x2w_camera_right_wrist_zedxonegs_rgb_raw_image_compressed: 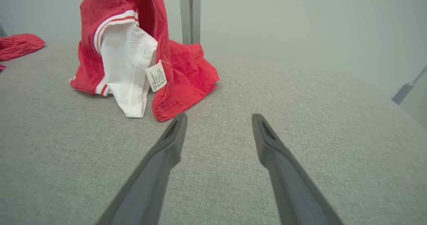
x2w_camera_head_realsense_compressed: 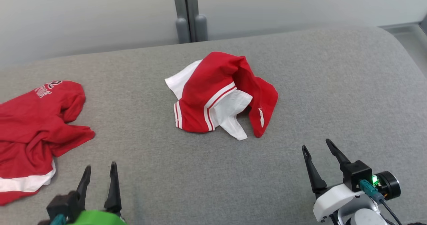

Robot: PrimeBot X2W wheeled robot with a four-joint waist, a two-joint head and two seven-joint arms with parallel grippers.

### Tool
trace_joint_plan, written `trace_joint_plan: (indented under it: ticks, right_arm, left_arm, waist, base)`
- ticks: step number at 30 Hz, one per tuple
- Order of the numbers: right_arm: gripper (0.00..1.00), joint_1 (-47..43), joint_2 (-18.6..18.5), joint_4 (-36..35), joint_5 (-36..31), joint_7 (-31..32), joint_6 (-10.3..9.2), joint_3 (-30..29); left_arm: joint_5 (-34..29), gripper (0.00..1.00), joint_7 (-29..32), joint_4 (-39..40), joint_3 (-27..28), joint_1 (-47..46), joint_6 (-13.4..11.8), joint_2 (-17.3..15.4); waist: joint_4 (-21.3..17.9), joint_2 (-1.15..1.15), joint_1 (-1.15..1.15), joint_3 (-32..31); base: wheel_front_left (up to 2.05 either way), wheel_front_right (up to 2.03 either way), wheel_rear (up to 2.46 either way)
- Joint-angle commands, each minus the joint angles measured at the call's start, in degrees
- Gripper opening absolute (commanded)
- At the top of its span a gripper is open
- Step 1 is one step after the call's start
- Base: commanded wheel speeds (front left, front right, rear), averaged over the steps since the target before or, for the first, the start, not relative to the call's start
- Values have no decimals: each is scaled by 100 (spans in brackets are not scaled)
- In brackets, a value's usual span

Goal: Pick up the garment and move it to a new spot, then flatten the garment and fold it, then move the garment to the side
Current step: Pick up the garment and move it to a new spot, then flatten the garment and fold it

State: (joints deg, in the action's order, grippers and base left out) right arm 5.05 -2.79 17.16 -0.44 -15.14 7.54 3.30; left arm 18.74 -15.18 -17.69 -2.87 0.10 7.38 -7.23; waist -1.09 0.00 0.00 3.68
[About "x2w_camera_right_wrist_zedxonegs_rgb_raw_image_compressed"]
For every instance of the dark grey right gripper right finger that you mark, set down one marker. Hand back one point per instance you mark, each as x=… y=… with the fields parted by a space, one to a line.
x=290 y=185

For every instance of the grey fabric sofa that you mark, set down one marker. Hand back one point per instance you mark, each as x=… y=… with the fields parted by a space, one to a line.
x=300 y=118

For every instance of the red shirt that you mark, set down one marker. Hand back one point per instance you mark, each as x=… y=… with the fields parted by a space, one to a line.
x=16 y=45

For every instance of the red T-shirt with white sleeves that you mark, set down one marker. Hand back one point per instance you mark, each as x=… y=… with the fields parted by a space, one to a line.
x=186 y=68

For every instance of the grey metal frame post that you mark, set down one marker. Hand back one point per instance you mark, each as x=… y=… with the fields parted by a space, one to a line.
x=190 y=15

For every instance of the grey slanted pole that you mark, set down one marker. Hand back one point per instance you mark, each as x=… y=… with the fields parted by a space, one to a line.
x=403 y=91

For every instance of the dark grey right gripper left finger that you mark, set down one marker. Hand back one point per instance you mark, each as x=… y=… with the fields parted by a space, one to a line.
x=150 y=178

